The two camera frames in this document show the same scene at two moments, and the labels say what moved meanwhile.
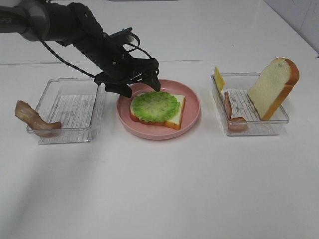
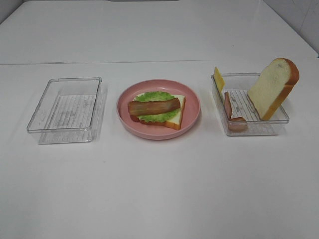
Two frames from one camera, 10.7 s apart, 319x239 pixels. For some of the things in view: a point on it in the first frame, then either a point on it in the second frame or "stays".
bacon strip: [236, 124] stays
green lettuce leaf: [154, 106] stays
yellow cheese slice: [219, 78] stays
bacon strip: [41, 127] to [141, 107]
